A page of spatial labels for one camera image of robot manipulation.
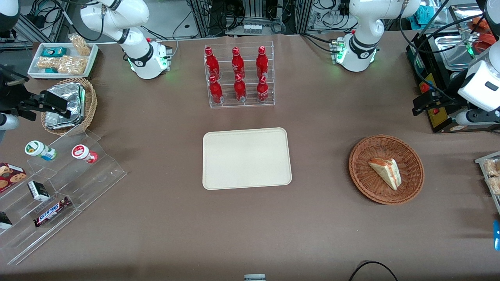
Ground steel food pan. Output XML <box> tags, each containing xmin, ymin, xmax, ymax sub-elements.
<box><xmin>434</xmin><ymin>34</ymin><xmax>476</xmax><ymax>72</ymax></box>

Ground triangular sandwich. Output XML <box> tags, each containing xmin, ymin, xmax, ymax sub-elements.
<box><xmin>368</xmin><ymin>157</ymin><xmax>402</xmax><ymax>191</ymax></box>

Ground red cookie box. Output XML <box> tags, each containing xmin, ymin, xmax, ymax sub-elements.
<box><xmin>0</xmin><ymin>162</ymin><xmax>28</xmax><ymax>194</ymax></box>

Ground teal cloth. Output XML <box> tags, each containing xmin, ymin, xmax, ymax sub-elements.
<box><xmin>414</xmin><ymin>5</ymin><xmax>440</xmax><ymax>25</ymax></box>

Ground clear acrylic bottle rack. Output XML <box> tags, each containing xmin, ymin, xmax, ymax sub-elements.
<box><xmin>204</xmin><ymin>41</ymin><xmax>276</xmax><ymax>109</ymax></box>

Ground black cable loop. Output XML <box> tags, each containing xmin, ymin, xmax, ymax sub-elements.
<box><xmin>348</xmin><ymin>260</ymin><xmax>398</xmax><ymax>281</ymax></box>

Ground white rectangular snack tray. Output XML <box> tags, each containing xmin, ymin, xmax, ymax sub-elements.
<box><xmin>27</xmin><ymin>42</ymin><xmax>99</xmax><ymax>80</ymax></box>

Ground clear acrylic stepped display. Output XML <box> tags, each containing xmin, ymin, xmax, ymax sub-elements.
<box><xmin>0</xmin><ymin>129</ymin><xmax>128</xmax><ymax>266</ymax></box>

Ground beige rectangular tray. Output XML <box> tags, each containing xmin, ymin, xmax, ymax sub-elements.
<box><xmin>202</xmin><ymin>127</ymin><xmax>293</xmax><ymax>191</ymax></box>

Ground green lid yogurt cup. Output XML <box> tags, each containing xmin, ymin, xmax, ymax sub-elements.
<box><xmin>25</xmin><ymin>140</ymin><xmax>57</xmax><ymax>162</ymax></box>

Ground brown round wicker basket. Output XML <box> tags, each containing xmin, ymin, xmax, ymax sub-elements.
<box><xmin>348</xmin><ymin>135</ymin><xmax>425</xmax><ymax>206</ymax></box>

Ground Snickers chocolate bar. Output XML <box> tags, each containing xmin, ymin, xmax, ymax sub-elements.
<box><xmin>33</xmin><ymin>196</ymin><xmax>72</xmax><ymax>228</ymax></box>

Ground black food warmer appliance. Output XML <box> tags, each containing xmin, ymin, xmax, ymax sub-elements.
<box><xmin>405</xmin><ymin>4</ymin><xmax>500</xmax><ymax>134</ymax></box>

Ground grey tray with snacks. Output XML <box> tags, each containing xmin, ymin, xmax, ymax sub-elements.
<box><xmin>474</xmin><ymin>151</ymin><xmax>500</xmax><ymax>215</ymax></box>

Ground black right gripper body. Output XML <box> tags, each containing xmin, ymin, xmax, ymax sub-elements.
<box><xmin>0</xmin><ymin>73</ymin><xmax>42</xmax><ymax>121</ymax></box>

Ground tan wicker basket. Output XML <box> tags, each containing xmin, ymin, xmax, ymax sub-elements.
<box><xmin>40</xmin><ymin>77</ymin><xmax>98</xmax><ymax>137</ymax></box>

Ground red lid yogurt cup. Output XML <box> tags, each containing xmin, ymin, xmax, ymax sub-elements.
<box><xmin>71</xmin><ymin>144</ymin><xmax>99</xmax><ymax>164</ymax></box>

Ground small black white box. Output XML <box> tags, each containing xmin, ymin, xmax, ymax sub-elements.
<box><xmin>27</xmin><ymin>180</ymin><xmax>51</xmax><ymax>202</ymax></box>

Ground red cola bottle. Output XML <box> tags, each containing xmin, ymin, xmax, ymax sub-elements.
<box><xmin>256</xmin><ymin>46</ymin><xmax>269</xmax><ymax>79</ymax></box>
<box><xmin>234</xmin><ymin>73</ymin><xmax>247</xmax><ymax>103</ymax></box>
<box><xmin>231</xmin><ymin>47</ymin><xmax>246</xmax><ymax>80</ymax></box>
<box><xmin>256</xmin><ymin>75</ymin><xmax>270</xmax><ymax>103</ymax></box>
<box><xmin>205</xmin><ymin>47</ymin><xmax>221</xmax><ymax>81</ymax></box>
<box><xmin>209</xmin><ymin>75</ymin><xmax>224</xmax><ymax>105</ymax></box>

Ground teal snack box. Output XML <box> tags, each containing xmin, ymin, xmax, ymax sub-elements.
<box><xmin>41</xmin><ymin>47</ymin><xmax>68</xmax><ymax>58</ymax></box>

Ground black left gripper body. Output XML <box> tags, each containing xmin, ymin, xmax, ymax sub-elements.
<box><xmin>430</xmin><ymin>90</ymin><xmax>468</xmax><ymax>114</ymax></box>

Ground silver foil wrapped packages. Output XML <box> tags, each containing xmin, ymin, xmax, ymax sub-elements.
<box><xmin>45</xmin><ymin>82</ymin><xmax>86</xmax><ymax>130</ymax></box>

